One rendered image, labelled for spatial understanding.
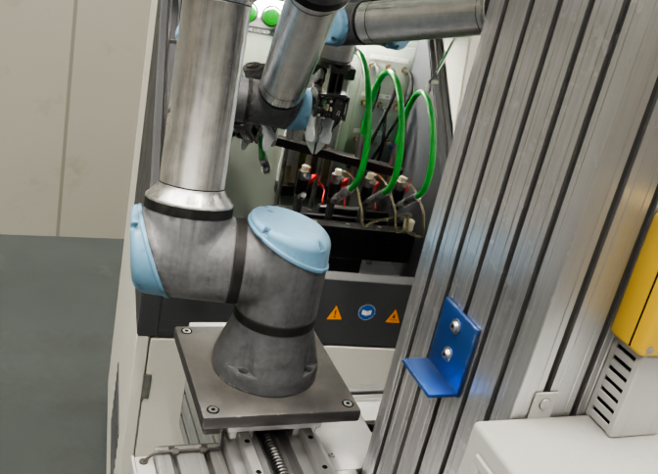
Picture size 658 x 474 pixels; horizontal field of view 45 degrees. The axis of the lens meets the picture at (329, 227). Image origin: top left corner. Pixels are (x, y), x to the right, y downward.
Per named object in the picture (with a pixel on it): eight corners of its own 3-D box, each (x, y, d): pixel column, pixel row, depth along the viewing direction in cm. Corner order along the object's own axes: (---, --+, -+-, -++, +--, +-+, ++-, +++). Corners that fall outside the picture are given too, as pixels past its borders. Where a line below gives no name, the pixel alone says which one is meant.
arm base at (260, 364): (329, 395, 111) (344, 335, 107) (224, 400, 105) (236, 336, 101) (298, 337, 124) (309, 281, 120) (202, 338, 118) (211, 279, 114)
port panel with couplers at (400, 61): (346, 159, 210) (371, 43, 199) (343, 155, 213) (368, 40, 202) (392, 165, 214) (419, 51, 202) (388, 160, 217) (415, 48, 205)
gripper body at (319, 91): (310, 119, 165) (322, 63, 161) (303, 108, 173) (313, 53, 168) (346, 124, 167) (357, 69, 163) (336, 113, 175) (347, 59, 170)
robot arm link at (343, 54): (317, 33, 167) (353, 39, 169) (312, 54, 168) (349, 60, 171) (325, 40, 160) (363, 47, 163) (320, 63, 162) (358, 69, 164)
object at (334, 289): (157, 337, 161) (165, 267, 155) (156, 325, 165) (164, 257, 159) (435, 350, 180) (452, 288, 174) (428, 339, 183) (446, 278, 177)
